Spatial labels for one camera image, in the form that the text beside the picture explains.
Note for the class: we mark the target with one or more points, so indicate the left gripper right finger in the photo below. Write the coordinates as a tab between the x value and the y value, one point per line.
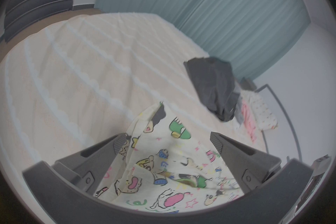
241	162

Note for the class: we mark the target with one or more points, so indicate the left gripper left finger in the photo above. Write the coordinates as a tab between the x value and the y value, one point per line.
94	162

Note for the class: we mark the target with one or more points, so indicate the white printed pyjama garment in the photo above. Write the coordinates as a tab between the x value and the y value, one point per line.
168	165

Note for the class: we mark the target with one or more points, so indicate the bed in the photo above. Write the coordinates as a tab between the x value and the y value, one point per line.
91	73

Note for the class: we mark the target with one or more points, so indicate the pink garment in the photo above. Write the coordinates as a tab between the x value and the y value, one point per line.
249	120

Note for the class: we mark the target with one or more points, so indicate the white printed pillow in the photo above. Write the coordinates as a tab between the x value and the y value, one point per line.
262	110

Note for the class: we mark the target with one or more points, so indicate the black garment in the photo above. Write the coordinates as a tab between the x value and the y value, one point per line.
212	83

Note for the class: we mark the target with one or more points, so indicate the black chest of drawers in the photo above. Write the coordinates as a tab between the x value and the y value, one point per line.
42	5

